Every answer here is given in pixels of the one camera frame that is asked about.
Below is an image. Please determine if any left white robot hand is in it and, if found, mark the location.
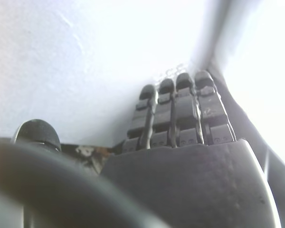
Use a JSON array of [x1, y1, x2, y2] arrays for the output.
[[0, 70, 284, 228]]

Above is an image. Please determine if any silver wire dish rack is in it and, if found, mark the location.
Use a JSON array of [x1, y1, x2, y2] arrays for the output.
[[154, 60, 195, 83]]

